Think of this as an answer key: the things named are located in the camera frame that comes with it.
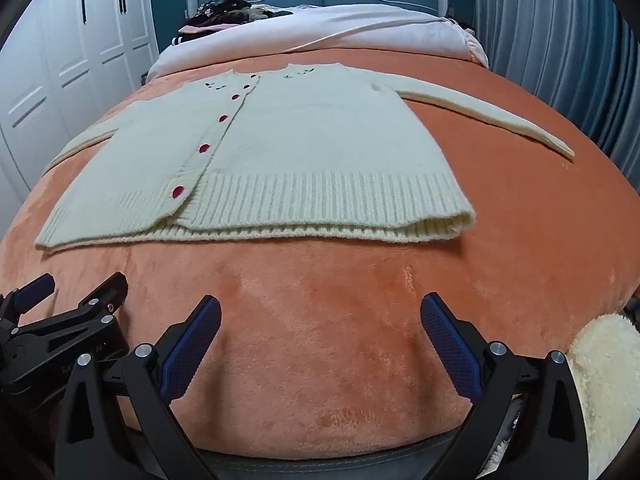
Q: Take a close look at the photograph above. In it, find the pile of dark clothes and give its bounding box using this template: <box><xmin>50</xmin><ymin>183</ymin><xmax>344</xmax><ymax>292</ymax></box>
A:
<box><xmin>170</xmin><ymin>0</ymin><xmax>294</xmax><ymax>47</ymax></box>

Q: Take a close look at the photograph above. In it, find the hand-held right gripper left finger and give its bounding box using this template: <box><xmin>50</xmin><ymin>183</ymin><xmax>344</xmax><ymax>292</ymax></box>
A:
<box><xmin>54</xmin><ymin>294</ymin><xmax>222</xmax><ymax>480</ymax></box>

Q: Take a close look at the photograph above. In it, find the grey leather bed footboard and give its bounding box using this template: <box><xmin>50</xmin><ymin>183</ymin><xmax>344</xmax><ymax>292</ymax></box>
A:
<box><xmin>125</xmin><ymin>425</ymin><xmax>471</xmax><ymax>480</ymax></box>

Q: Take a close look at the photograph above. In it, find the cream knit cardigan sweater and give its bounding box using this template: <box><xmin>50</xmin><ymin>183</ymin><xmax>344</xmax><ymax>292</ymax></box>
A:
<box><xmin>34</xmin><ymin>62</ymin><xmax>576</xmax><ymax>250</ymax></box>

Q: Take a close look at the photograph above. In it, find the white duvet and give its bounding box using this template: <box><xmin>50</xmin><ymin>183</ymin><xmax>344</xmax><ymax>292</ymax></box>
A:
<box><xmin>146</xmin><ymin>4</ymin><xmax>490</xmax><ymax>83</ymax></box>

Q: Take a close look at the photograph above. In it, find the orange plush blanket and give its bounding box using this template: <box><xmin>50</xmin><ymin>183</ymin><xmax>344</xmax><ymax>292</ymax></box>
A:
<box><xmin>0</xmin><ymin>55</ymin><xmax>640</xmax><ymax>461</ymax></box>

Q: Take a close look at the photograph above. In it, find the white panelled door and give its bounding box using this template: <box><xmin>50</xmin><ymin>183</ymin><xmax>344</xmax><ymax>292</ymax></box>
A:
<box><xmin>0</xmin><ymin>0</ymin><xmax>161</xmax><ymax>211</ymax></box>

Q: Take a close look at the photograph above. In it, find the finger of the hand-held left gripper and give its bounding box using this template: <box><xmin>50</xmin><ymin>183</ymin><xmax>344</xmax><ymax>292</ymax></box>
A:
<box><xmin>30</xmin><ymin>271</ymin><xmax>130</xmax><ymax>341</ymax></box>
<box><xmin>0</xmin><ymin>273</ymin><xmax>56</xmax><ymax>328</ymax></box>

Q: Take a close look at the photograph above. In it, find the blue-grey curtain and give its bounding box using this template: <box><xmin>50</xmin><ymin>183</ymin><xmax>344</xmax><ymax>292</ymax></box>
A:
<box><xmin>472</xmin><ymin>0</ymin><xmax>640</xmax><ymax>181</ymax></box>

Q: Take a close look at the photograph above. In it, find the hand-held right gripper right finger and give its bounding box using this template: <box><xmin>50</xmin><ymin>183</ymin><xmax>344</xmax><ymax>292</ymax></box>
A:
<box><xmin>420</xmin><ymin>294</ymin><xmax>591</xmax><ymax>480</ymax></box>

